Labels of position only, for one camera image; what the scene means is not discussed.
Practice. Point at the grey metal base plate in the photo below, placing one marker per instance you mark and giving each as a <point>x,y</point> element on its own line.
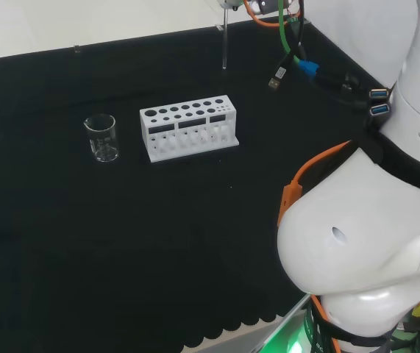
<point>253,331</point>

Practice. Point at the clear glass beaker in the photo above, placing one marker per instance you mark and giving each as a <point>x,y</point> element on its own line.
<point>103,147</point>

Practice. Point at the clear glass rod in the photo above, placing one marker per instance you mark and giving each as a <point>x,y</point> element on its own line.
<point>225,40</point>

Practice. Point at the black bench cloth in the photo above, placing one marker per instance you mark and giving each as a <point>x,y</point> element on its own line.
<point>121,239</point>

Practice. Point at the white test tube rack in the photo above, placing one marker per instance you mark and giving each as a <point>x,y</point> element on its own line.
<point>158,123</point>

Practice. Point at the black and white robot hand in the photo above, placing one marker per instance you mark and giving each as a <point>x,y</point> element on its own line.
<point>228,3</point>

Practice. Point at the USB hub with blue ports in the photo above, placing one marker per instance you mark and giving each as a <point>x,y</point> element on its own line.
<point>380,104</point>

